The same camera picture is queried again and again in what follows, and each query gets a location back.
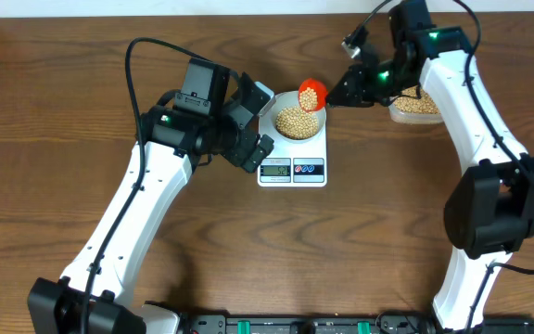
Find clear plastic container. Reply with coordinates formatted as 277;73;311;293
388;96;443;125

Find soybeans in grey bowl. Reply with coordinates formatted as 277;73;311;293
275;107;319;140

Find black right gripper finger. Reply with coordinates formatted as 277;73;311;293
325;93;355;107
327;73;352;96

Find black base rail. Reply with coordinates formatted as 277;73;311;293
178;314;534;334

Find white digital kitchen scale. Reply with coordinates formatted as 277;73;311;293
257;104;327;187

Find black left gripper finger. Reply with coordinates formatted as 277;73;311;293
234;72;272;128
241;135;274;173

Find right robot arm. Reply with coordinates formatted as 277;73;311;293
325;0;534;333

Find red plastic measuring scoop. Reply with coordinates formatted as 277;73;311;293
298;78;327;112

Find pile of soybeans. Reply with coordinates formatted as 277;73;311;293
393;86;439;114

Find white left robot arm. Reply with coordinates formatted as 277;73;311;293
27;74;275;333

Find soybeans in red scoop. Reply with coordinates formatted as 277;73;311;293
299;87;318;112

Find grey round bowl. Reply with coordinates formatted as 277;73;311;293
270;91;325;140

